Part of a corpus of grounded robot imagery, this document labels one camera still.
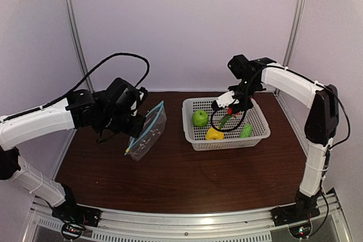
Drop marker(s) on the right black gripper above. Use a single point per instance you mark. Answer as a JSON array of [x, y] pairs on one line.
[[249, 103]]

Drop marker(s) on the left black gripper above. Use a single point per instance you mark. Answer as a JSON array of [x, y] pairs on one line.
[[134, 131]]

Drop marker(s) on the red toy carrot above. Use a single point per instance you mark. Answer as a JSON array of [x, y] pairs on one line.
[[226, 117]]

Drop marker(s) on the green toy cucumber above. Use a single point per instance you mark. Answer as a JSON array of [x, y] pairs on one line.
[[246, 131]]

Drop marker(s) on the clear zip top bag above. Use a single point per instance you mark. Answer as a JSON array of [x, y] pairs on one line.
[[153, 128]]

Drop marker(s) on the green toy apple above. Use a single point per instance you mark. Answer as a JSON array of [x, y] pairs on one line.
[[200, 118]]

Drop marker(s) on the yellow toy lemon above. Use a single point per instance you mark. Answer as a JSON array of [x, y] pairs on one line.
[[213, 134]]

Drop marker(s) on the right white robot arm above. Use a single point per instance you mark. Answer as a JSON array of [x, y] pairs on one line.
[[322, 102]]

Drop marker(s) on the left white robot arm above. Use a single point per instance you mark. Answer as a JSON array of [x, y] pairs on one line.
[[113, 109]]

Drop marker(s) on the white perforated plastic basket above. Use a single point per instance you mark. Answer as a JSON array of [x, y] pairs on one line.
[[196, 135]]

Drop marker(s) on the left round circuit board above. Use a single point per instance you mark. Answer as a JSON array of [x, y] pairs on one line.
[[71, 232]]

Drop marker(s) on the round circuit board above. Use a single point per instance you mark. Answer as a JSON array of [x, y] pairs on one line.
[[71, 232], [301, 231]]

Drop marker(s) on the right round circuit board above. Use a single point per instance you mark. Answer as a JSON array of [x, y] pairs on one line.
[[301, 231]]

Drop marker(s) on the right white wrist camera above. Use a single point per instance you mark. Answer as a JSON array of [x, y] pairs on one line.
[[223, 101]]

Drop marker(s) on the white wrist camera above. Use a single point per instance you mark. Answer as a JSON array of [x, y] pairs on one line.
[[141, 96], [223, 101]]

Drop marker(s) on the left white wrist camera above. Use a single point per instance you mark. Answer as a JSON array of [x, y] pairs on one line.
[[141, 96]]

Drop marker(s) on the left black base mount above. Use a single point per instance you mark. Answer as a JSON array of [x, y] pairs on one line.
[[81, 216]]

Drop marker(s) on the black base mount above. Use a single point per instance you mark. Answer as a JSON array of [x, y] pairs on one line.
[[303, 209], [81, 216]]

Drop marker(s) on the right aluminium frame post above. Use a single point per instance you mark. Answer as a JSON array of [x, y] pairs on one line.
[[297, 18]]

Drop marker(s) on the aluminium frame post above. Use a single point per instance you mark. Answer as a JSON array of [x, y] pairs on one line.
[[297, 18], [75, 36]]

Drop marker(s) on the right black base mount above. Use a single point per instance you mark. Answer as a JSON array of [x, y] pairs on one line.
[[303, 209]]

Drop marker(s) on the front aluminium rail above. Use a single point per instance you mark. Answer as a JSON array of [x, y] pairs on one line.
[[248, 225]]

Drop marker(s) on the left aluminium frame post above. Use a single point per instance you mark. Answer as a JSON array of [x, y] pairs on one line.
[[75, 36]]

